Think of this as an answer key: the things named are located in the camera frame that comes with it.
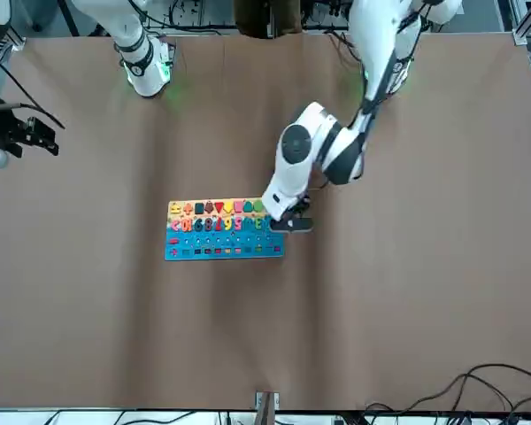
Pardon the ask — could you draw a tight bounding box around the blue wooden toy board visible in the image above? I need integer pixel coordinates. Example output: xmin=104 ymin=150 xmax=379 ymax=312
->
xmin=165 ymin=198 xmax=288 ymax=262

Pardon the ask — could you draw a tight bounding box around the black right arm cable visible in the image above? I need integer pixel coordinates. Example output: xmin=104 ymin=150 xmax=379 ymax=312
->
xmin=0 ymin=39 xmax=67 ymax=131

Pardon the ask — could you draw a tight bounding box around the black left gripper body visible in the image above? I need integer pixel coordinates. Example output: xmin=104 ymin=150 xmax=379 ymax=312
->
xmin=269 ymin=215 xmax=315 ymax=235

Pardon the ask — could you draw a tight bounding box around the aluminium frame rail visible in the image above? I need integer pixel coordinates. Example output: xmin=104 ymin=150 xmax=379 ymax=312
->
xmin=511 ymin=0 xmax=531 ymax=46
xmin=6 ymin=26 xmax=27 ymax=50

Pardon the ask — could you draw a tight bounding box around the long black cable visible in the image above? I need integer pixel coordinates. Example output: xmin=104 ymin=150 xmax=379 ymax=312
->
xmin=365 ymin=362 xmax=531 ymax=425

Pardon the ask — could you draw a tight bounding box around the aluminium post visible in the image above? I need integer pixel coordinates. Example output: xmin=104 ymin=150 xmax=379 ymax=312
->
xmin=255 ymin=390 xmax=281 ymax=425

